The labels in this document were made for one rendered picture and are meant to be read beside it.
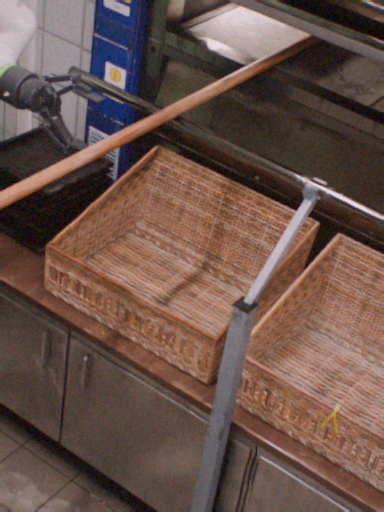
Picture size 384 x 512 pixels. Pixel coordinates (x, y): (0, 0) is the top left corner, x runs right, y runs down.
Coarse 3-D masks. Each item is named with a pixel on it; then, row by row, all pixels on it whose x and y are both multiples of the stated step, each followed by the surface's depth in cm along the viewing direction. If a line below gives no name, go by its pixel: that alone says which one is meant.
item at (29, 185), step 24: (288, 48) 268; (240, 72) 252; (192, 96) 238; (144, 120) 226; (168, 120) 232; (96, 144) 215; (120, 144) 219; (48, 168) 204; (72, 168) 208; (0, 192) 195; (24, 192) 198
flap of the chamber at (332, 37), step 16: (240, 0) 238; (288, 0) 246; (304, 0) 250; (272, 16) 234; (288, 16) 232; (336, 16) 243; (320, 32) 229; (368, 32) 236; (352, 48) 226; (368, 48) 223
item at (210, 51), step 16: (176, 32) 274; (192, 32) 275; (176, 48) 274; (192, 48) 271; (208, 48) 268; (224, 48) 270; (224, 64) 267; (240, 64) 264; (256, 80) 263; (272, 80) 260; (288, 80) 259; (304, 80) 260; (288, 96) 259; (304, 96) 256; (320, 96) 254; (336, 96) 255; (336, 112) 253; (352, 112) 250; (368, 112) 250; (368, 128) 249
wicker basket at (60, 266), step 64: (128, 192) 285; (192, 192) 286; (256, 192) 275; (64, 256) 260; (128, 256) 288; (192, 256) 290; (256, 256) 279; (128, 320) 265; (192, 320) 268; (256, 320) 259
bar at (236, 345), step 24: (72, 72) 249; (120, 96) 243; (216, 144) 231; (264, 168) 226; (288, 168) 223; (312, 192) 219; (336, 192) 218; (360, 216) 216; (288, 240) 220; (264, 288) 220; (240, 312) 217; (240, 336) 220; (240, 360) 225; (216, 408) 235; (216, 432) 238; (216, 456) 242; (216, 480) 251; (192, 504) 256
